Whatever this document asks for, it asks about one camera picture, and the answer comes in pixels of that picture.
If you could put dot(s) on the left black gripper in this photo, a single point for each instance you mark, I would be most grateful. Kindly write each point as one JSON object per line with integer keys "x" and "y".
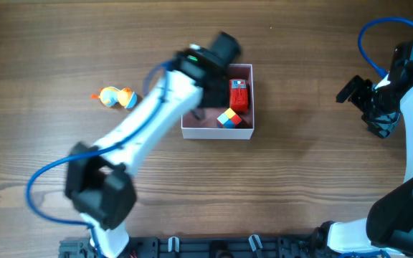
{"x": 222, "y": 99}

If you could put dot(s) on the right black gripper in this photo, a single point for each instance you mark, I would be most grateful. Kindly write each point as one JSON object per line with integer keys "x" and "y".
{"x": 380, "y": 125}

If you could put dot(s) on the red toy car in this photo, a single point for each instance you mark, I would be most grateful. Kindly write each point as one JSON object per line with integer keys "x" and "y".
{"x": 238, "y": 95}

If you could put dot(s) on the colourful puzzle cube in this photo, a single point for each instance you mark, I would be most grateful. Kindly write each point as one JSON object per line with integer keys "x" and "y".
{"x": 229, "y": 119}

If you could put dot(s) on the yellow blue rubber duck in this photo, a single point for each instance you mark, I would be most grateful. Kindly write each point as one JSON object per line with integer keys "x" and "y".
{"x": 111, "y": 96}

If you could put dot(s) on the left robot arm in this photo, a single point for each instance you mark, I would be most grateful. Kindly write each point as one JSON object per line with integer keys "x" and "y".
{"x": 99, "y": 178}

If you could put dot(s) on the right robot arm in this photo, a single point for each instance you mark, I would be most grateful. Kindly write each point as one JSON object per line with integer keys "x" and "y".
{"x": 388, "y": 228}

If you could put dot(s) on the pink white open box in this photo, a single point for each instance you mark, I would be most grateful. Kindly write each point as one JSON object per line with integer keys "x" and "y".
{"x": 204, "y": 123}

